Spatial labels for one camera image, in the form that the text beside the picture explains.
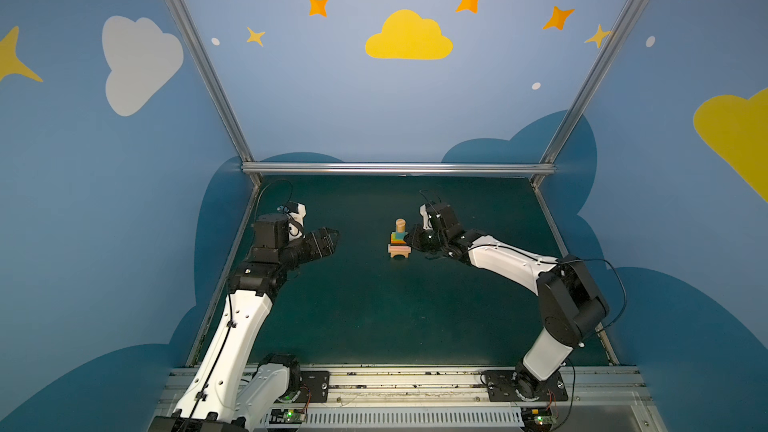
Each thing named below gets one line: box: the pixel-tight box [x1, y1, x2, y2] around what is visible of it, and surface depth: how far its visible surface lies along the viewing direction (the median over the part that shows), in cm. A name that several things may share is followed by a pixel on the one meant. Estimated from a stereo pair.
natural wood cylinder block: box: [395, 218, 406, 233], surface depth 91 cm
